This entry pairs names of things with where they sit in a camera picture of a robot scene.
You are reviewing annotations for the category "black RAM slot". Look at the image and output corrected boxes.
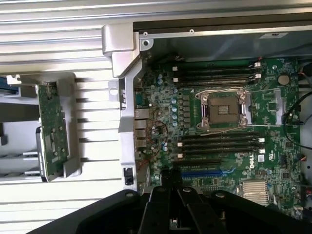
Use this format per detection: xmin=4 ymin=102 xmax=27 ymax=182
xmin=177 ymin=138 xmax=266 ymax=147
xmin=180 ymin=79 xmax=254 ymax=88
xmin=181 ymin=69 xmax=256 ymax=76
xmin=173 ymin=74 xmax=261 ymax=82
xmin=177 ymin=150 xmax=266 ymax=159
xmin=181 ymin=145 xmax=260 ymax=153
xmin=181 ymin=133 xmax=260 ymax=140
xmin=172 ymin=63 xmax=261 ymax=72

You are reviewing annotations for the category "blue expansion slot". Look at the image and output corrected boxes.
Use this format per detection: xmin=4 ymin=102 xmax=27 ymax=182
xmin=181 ymin=170 xmax=224 ymax=178

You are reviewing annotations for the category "silver finned chipset heatsink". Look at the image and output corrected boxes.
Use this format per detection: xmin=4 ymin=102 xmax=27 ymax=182
xmin=240 ymin=180 xmax=269 ymax=204

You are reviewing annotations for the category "silver rear port stack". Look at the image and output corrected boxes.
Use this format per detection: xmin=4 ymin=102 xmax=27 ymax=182
xmin=133 ymin=108 xmax=150 ymax=150

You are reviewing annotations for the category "green Dell motherboard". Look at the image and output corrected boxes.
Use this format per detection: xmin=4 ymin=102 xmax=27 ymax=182
xmin=133 ymin=57 xmax=305 ymax=220

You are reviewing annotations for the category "black and silver disk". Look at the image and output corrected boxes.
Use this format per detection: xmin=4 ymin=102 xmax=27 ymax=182
xmin=35 ymin=126 xmax=51 ymax=183

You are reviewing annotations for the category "green circuit card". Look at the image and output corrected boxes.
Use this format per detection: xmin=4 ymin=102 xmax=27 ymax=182
xmin=38 ymin=82 xmax=70 ymax=177

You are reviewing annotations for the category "grey parts rack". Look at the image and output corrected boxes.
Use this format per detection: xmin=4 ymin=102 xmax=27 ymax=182
xmin=0 ymin=73 xmax=84 ymax=184

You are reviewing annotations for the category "silver open PC case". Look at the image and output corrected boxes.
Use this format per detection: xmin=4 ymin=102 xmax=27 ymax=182
xmin=101 ymin=21 xmax=312 ymax=195

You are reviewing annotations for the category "wire locking lever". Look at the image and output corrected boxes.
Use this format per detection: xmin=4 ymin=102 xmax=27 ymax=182
xmin=191 ymin=85 xmax=247 ymax=95
xmin=203 ymin=123 xmax=285 ymax=136

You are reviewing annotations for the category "CPU socket with metal frame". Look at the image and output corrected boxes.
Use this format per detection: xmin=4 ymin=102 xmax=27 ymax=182
xmin=196 ymin=87 xmax=252 ymax=130

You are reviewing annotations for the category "black looped wire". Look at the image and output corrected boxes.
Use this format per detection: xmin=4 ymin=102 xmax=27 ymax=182
xmin=282 ymin=91 xmax=312 ymax=125

